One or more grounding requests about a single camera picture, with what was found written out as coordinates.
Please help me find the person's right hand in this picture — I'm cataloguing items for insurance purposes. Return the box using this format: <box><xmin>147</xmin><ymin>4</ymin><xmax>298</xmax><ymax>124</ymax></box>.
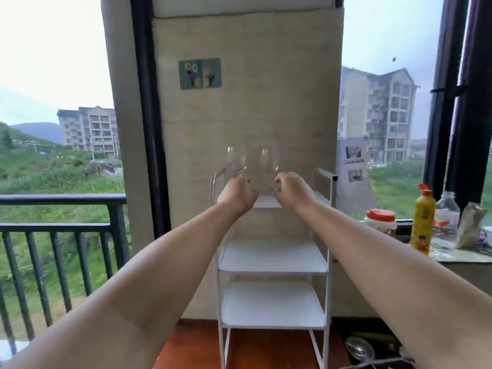
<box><xmin>272</xmin><ymin>172</ymin><xmax>318</xmax><ymax>213</ymax></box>

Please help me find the person's left hand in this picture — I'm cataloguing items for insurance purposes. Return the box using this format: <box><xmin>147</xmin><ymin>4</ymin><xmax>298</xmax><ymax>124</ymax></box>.
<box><xmin>218</xmin><ymin>176</ymin><xmax>259</xmax><ymax>216</ymax></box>

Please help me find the clear wine glass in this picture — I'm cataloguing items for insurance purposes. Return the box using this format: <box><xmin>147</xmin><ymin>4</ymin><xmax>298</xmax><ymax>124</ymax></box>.
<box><xmin>226</xmin><ymin>146</ymin><xmax>247</xmax><ymax>179</ymax></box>
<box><xmin>258</xmin><ymin>148</ymin><xmax>280</xmax><ymax>195</ymax></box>

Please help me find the person's right forearm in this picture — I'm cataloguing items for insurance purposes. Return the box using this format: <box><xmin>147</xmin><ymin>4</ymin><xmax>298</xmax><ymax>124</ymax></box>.
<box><xmin>291</xmin><ymin>196</ymin><xmax>492</xmax><ymax>369</ymax></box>

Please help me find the person's left forearm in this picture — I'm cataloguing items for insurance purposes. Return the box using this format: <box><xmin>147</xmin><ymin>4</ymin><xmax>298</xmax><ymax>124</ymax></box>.
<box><xmin>0</xmin><ymin>200</ymin><xmax>247</xmax><ymax>369</ymax></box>

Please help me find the white paper with photos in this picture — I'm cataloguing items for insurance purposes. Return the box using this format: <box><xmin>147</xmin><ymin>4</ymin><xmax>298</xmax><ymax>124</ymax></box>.
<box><xmin>337</xmin><ymin>138</ymin><xmax>369</xmax><ymax>198</ymax></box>

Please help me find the white metal shelf rack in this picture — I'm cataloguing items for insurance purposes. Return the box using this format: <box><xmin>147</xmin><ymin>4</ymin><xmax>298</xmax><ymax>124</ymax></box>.
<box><xmin>209</xmin><ymin>168</ymin><xmax>333</xmax><ymax>369</ymax></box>

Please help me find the white jar with red lid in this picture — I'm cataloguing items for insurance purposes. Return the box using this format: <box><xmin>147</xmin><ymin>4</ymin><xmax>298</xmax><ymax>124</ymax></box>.
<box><xmin>364</xmin><ymin>209</ymin><xmax>397</xmax><ymax>238</ymax></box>

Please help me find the yellow bottle with red cap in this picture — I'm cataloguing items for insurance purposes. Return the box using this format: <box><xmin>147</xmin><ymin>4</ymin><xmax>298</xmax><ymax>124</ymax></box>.
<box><xmin>409</xmin><ymin>184</ymin><xmax>437</xmax><ymax>256</ymax></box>

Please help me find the clear plastic bottle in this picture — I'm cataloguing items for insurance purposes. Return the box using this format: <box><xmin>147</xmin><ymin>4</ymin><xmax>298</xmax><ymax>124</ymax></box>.
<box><xmin>430</xmin><ymin>191</ymin><xmax>460</xmax><ymax>259</ymax></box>

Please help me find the metal ladle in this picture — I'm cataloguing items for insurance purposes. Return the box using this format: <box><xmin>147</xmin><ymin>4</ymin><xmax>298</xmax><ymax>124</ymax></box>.
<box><xmin>344</xmin><ymin>336</ymin><xmax>376</xmax><ymax>362</ymax></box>

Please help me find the beige crumpled bag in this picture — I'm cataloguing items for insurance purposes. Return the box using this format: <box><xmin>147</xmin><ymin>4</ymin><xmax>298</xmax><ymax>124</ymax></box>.
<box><xmin>455</xmin><ymin>202</ymin><xmax>489</xmax><ymax>249</ymax></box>

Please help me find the black balcony railing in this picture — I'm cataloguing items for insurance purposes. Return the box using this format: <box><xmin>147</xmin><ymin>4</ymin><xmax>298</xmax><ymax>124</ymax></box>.
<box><xmin>0</xmin><ymin>194</ymin><xmax>128</xmax><ymax>354</ymax></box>

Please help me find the teal cartoon wall sticker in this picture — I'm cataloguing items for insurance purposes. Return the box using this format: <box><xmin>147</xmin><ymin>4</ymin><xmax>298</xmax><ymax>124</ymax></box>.
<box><xmin>178</xmin><ymin>58</ymin><xmax>222</xmax><ymax>90</ymax></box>

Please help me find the black window frame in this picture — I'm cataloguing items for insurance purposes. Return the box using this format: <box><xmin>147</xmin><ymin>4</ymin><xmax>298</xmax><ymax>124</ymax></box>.
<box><xmin>422</xmin><ymin>0</ymin><xmax>492</xmax><ymax>214</ymax></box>

